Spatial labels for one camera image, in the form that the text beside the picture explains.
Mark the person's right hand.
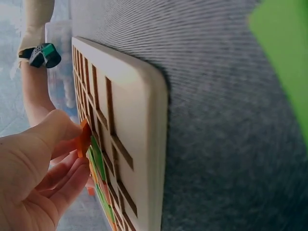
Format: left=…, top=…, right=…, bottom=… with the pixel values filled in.
left=22, top=64, right=58, bottom=128

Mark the person's left hand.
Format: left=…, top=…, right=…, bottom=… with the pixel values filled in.
left=0, top=109, right=91, bottom=231

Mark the orange puzzle tile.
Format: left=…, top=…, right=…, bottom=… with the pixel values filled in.
left=76, top=118, right=92, bottom=160

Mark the person's right forearm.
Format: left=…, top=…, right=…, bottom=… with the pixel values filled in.
left=18, top=0, right=56, bottom=55

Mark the clear plastic box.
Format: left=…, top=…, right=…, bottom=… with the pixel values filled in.
left=45, top=21, right=79, bottom=114

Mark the black wrist band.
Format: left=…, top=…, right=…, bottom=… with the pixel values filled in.
left=18, top=42, right=62, bottom=69

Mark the cluster of coloured tiles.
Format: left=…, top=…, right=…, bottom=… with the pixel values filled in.
left=86, top=134, right=126, bottom=231

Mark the wooden puzzle board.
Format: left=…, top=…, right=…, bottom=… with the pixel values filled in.
left=71, top=36, right=169, bottom=231

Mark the bright green flat object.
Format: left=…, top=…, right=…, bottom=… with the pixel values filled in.
left=247, top=0, right=308, bottom=151

